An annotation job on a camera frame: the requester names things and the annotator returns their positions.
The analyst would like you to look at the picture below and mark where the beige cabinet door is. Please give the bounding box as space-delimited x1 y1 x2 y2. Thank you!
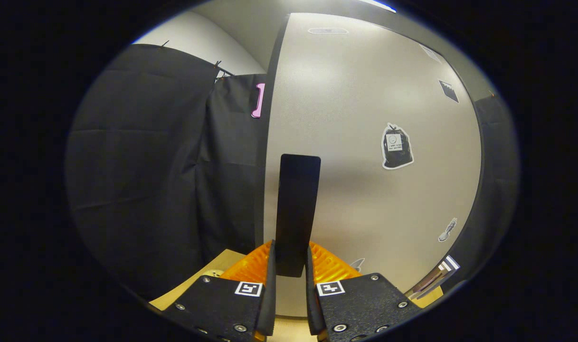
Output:
263 13 482 317

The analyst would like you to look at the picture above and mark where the black backdrop cloth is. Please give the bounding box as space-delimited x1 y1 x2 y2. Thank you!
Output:
66 44 520 301

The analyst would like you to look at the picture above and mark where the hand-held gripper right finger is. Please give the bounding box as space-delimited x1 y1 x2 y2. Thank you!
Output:
305 241 423 342

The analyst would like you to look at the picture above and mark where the black door handle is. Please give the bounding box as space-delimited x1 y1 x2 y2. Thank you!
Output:
275 154 321 278

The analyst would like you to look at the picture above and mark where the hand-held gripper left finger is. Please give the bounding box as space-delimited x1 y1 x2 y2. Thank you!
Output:
161 240 277 342

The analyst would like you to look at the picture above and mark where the ceiling light panel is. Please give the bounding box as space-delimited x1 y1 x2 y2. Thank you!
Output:
360 0 397 13

